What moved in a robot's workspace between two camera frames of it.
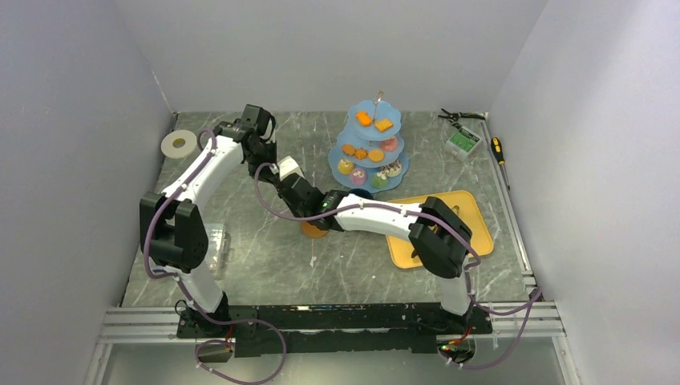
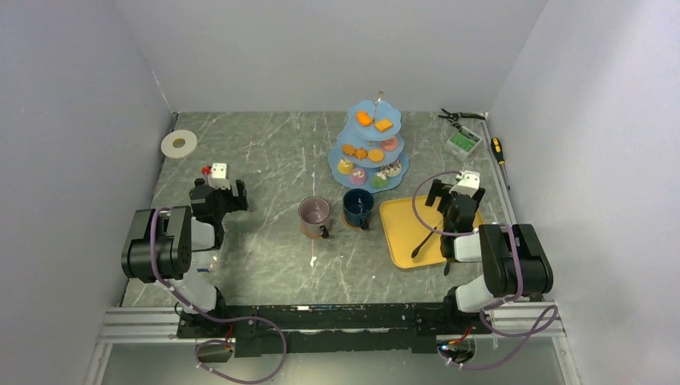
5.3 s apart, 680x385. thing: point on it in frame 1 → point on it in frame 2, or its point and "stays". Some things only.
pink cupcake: x=389 y=144 stays
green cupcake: x=379 y=180 stays
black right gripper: x=296 y=213 → x=441 y=190
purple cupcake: x=358 y=176 stays
